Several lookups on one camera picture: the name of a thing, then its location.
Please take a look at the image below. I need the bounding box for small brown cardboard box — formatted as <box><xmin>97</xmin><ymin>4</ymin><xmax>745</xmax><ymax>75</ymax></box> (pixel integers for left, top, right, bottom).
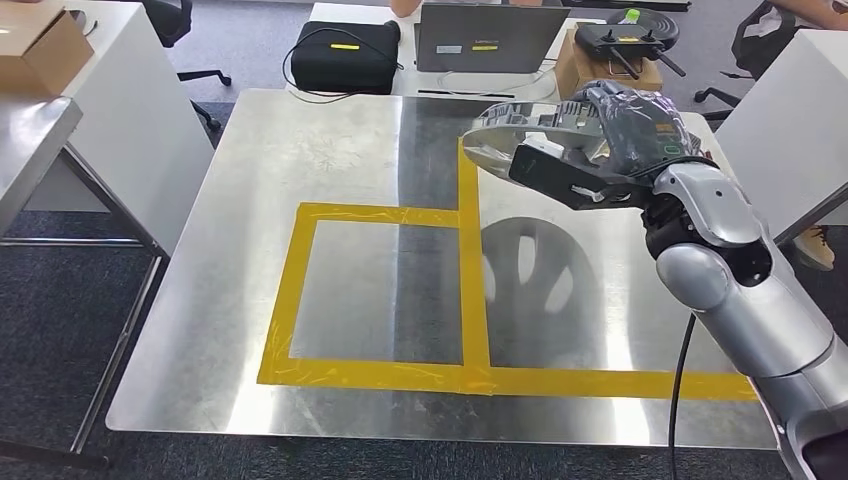
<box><xmin>555</xmin><ymin>27</ymin><xmax>665</xmax><ymax>101</ymax></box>

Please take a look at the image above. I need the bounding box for steel workbench table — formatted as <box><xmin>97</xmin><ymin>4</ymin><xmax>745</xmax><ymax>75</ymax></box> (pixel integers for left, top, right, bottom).
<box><xmin>105</xmin><ymin>87</ymin><xmax>782</xmax><ymax>452</ymax></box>

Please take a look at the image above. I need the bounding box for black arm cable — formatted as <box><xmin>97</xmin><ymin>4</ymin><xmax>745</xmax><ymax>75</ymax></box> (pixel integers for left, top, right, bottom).
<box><xmin>667</xmin><ymin>312</ymin><xmax>697</xmax><ymax>480</ymax></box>

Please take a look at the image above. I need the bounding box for black carry bag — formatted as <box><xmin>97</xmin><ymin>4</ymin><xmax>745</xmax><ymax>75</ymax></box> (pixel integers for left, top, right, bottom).
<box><xmin>291</xmin><ymin>19</ymin><xmax>403</xmax><ymax>96</ymax></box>

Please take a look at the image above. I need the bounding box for person's foot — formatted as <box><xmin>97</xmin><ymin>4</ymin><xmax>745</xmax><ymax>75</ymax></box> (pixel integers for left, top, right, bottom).
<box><xmin>793</xmin><ymin>225</ymin><xmax>836</xmax><ymax>273</ymax></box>

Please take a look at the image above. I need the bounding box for small yellow tape outline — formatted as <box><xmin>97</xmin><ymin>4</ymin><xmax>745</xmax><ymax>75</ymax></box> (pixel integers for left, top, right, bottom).
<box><xmin>256</xmin><ymin>201</ymin><xmax>465</xmax><ymax>392</ymax></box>

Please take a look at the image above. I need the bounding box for large yellow tape outline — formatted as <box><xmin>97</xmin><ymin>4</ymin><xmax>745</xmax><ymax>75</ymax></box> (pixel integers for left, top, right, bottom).
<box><xmin>457</xmin><ymin>139</ymin><xmax>760</xmax><ymax>402</ymax></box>

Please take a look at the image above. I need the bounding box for large brown cardboard box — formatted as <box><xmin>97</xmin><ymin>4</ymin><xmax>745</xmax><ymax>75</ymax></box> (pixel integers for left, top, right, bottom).
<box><xmin>0</xmin><ymin>1</ymin><xmax>95</xmax><ymax>99</ymax></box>

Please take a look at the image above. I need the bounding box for thin black bag cable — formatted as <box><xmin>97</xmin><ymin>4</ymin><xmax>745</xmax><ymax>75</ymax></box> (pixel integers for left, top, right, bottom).
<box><xmin>282</xmin><ymin>26</ymin><xmax>407</xmax><ymax>105</ymax></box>

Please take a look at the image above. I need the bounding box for black round stool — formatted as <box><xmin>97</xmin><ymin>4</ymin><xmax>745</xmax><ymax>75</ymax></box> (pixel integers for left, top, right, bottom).
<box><xmin>606</xmin><ymin>7</ymin><xmax>682</xmax><ymax>51</ymax></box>

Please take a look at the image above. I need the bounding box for black office chair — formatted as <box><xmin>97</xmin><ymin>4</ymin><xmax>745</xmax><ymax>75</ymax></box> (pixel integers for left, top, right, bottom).
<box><xmin>140</xmin><ymin>0</ymin><xmax>233</xmax><ymax>132</ymax></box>
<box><xmin>694</xmin><ymin>0</ymin><xmax>803</xmax><ymax>122</ymax></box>

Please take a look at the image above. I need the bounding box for grey laptop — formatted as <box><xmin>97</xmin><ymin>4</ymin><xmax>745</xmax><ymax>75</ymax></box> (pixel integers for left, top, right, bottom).
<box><xmin>415</xmin><ymin>3</ymin><xmax>571</xmax><ymax>74</ymax></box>

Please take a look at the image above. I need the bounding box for silver grey wheel hubcap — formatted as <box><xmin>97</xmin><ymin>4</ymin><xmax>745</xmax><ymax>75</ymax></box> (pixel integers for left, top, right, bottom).
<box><xmin>461</xmin><ymin>97</ymin><xmax>614</xmax><ymax>195</ymax></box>

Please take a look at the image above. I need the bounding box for black remote controller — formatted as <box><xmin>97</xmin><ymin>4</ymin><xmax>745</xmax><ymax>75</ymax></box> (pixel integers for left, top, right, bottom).
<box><xmin>574</xmin><ymin>23</ymin><xmax>687</xmax><ymax>81</ymax></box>

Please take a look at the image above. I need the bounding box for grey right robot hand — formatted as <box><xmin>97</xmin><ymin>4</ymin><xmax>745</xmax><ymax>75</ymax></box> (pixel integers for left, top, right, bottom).
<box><xmin>574</xmin><ymin>79</ymin><xmax>704</xmax><ymax>178</ymax></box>

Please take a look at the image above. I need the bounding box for white desk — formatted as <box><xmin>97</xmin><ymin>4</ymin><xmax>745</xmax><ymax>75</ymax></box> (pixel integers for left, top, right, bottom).
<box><xmin>26</xmin><ymin>0</ymin><xmax>217</xmax><ymax>258</ymax></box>
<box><xmin>286</xmin><ymin>0</ymin><xmax>601</xmax><ymax>105</ymax></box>

